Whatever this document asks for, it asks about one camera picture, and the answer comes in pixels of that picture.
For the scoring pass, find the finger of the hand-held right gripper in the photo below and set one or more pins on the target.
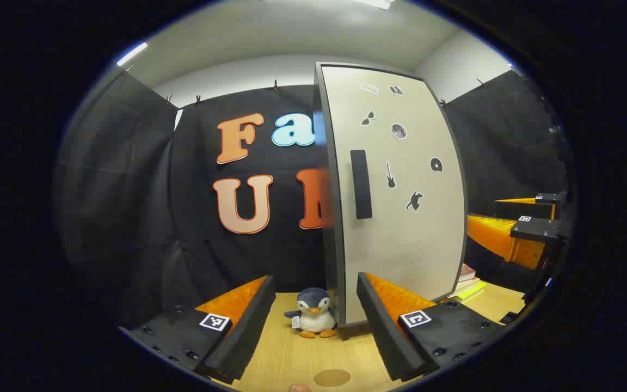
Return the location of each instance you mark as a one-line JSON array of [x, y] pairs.
[[547, 204], [504, 239]]

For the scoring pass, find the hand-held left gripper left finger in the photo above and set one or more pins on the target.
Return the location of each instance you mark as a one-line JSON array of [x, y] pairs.
[[248, 332]]

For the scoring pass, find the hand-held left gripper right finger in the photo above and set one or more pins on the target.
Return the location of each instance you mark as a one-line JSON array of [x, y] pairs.
[[381, 332]]

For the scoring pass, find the round brown coaster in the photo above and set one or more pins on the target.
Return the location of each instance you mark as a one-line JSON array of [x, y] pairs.
[[332, 378]]

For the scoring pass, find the white cabinet door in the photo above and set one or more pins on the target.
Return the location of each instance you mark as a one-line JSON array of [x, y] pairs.
[[400, 245]]

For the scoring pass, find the grey cabinet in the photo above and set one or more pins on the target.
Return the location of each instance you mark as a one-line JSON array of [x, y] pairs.
[[332, 228]]

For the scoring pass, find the white book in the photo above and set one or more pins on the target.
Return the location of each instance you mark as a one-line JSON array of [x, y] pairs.
[[467, 273]]

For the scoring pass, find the penguin plush toy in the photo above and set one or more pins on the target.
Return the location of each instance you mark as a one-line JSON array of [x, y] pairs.
[[313, 318]]

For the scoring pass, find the black backdrop cloth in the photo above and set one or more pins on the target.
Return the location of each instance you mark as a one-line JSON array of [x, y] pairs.
[[128, 190]]

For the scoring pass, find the ceiling light strip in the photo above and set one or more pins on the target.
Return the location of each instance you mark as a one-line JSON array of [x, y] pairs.
[[131, 53], [373, 3]]

